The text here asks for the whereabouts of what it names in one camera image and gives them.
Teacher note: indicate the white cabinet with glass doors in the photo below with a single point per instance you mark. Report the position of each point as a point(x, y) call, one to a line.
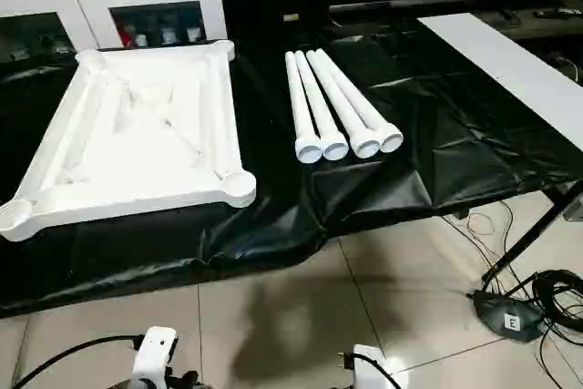
point(45, 2)

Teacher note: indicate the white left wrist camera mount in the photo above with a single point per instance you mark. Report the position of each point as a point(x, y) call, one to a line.
point(155, 352)

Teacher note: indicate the white plastic table leg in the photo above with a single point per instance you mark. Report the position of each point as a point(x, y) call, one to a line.
point(317, 102)
point(362, 102)
point(340, 102)
point(299, 102)

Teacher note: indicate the black glossy mat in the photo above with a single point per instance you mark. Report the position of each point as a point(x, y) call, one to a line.
point(410, 111)

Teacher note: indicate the black floor device with label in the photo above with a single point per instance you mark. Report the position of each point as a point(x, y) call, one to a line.
point(496, 309)

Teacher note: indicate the white plastic stool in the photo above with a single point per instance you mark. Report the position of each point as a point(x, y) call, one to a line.
point(136, 134)

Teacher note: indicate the black metal table leg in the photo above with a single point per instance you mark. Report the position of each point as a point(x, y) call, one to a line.
point(524, 243)

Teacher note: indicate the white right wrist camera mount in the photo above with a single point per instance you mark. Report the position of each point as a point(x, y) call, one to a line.
point(369, 366)

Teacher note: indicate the white flat board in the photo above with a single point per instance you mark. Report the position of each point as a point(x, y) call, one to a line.
point(501, 56)

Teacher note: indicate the small yellow label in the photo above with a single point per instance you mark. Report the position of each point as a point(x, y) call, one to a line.
point(290, 17)

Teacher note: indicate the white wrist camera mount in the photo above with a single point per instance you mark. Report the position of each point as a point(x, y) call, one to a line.
point(369, 366)
point(155, 352)

